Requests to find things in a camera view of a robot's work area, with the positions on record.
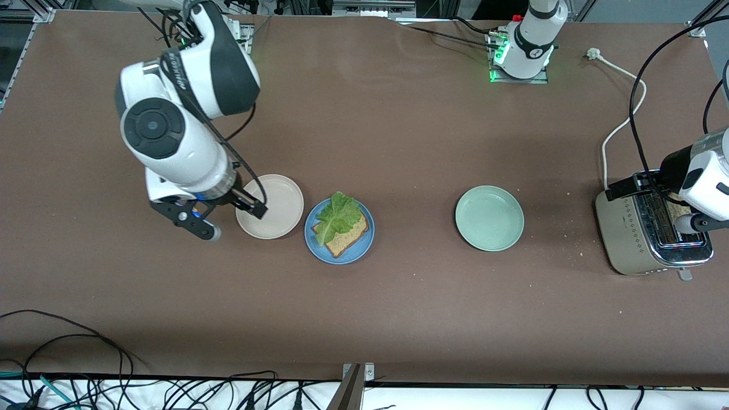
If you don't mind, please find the white toaster power cord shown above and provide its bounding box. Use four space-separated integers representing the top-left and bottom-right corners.
586 48 648 190

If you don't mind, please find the silver metal bracket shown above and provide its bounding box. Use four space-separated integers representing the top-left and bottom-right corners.
342 363 375 383

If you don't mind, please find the beige round plate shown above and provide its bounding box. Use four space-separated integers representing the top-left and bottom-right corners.
235 174 305 240

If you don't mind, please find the green lettuce leaf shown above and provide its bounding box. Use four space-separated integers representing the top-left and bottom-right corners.
314 191 363 247

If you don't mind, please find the aluminium frame profile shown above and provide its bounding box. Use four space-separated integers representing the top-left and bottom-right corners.
0 0 77 112
685 0 729 39

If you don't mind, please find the blue round plate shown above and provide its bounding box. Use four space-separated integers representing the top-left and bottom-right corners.
304 196 375 265

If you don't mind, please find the grey metal bar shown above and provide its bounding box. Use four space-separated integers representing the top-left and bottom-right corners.
326 364 365 410

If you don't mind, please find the black floor cable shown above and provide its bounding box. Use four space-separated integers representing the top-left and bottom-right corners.
0 310 135 410
22 334 125 410

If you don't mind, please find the beige metal toaster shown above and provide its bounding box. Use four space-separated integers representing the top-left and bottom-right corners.
595 169 715 281

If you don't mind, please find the brown bread slice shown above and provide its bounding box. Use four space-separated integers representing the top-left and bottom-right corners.
312 214 370 259
666 192 693 223

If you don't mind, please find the green round plate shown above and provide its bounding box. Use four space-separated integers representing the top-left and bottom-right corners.
454 186 525 252

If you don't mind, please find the teal cable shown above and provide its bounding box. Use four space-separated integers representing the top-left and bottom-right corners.
0 371 77 410

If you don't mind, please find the black base cable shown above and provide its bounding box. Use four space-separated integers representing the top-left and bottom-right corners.
453 16 496 35
407 25 496 50

